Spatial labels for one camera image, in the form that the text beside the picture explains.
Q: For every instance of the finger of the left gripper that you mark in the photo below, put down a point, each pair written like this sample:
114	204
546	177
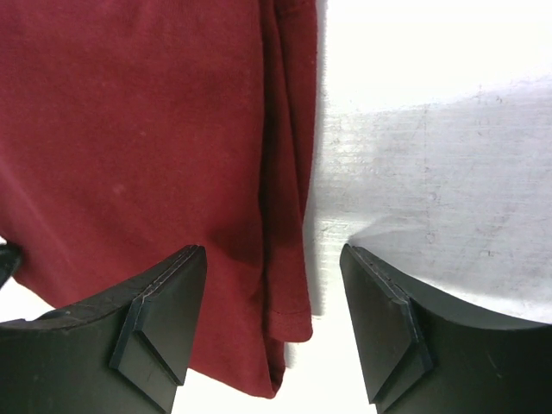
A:
10	261

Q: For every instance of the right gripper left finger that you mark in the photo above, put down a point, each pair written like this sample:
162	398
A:
123	350

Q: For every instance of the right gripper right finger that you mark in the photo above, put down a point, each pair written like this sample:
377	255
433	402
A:
425	351

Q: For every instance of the dark red t shirt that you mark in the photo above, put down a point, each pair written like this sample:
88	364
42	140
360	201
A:
130	129

